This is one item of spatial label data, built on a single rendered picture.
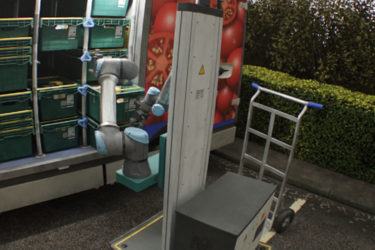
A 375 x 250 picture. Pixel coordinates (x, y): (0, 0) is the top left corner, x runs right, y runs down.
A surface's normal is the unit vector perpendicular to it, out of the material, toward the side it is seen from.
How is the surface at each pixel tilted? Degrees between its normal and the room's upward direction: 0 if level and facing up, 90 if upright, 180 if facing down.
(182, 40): 90
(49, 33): 95
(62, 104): 95
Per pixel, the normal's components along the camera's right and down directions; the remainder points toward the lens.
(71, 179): 0.71, 0.22
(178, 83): -0.56, 0.15
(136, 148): 0.28, 0.25
